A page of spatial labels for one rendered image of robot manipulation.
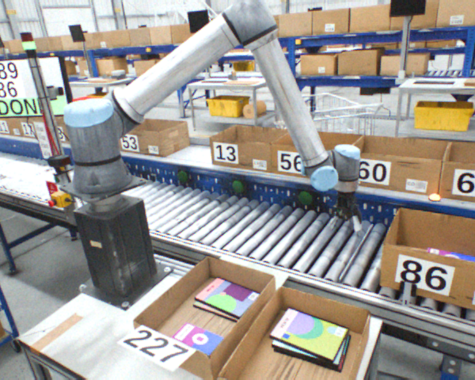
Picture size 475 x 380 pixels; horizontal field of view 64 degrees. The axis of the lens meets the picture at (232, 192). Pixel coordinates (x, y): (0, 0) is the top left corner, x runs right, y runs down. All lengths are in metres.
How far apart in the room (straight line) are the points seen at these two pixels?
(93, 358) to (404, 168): 1.39
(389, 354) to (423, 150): 1.05
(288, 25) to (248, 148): 4.91
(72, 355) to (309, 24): 6.05
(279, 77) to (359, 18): 5.26
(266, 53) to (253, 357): 0.88
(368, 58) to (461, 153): 4.23
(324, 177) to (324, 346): 0.52
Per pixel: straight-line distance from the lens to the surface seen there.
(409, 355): 2.31
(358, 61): 6.20
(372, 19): 6.39
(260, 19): 1.20
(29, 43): 2.10
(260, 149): 2.01
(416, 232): 1.65
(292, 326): 1.20
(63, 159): 2.06
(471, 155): 2.06
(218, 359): 1.11
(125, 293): 1.45
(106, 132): 1.27
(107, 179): 1.28
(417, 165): 1.79
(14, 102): 2.40
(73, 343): 1.37
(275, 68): 1.21
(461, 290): 1.41
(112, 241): 1.34
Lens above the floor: 1.62
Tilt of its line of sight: 24 degrees down
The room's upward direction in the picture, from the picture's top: 5 degrees counter-clockwise
